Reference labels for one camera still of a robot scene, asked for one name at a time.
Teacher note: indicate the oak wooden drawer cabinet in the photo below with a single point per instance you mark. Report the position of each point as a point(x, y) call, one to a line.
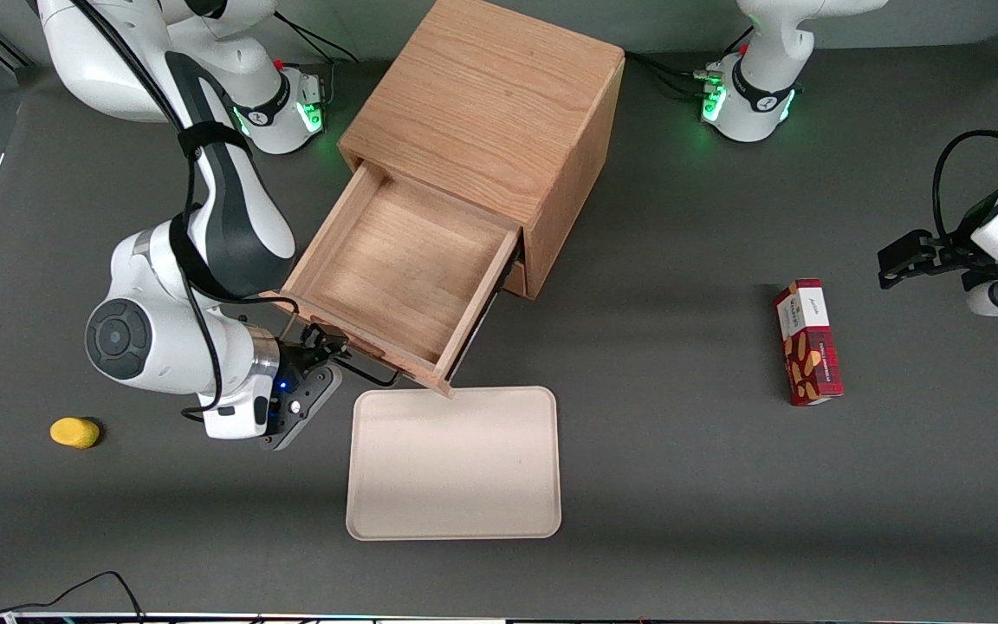
point(482, 95)

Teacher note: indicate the red plaid cookie box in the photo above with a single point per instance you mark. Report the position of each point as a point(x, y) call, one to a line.
point(806, 347)

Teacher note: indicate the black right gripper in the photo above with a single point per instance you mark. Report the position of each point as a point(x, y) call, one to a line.
point(298, 359)

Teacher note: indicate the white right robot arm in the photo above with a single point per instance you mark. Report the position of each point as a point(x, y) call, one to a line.
point(239, 225)

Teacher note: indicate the beige rectangular tray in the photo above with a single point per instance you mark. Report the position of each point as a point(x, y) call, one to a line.
point(454, 464)

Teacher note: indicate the yellow lemon toy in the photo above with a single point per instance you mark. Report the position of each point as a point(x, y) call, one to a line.
point(74, 432)

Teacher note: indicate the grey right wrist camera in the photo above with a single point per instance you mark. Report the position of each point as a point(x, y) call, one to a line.
point(300, 407)

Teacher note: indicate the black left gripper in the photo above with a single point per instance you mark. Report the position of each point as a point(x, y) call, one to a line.
point(955, 255)

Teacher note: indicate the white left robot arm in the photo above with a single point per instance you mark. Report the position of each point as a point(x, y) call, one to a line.
point(767, 87)

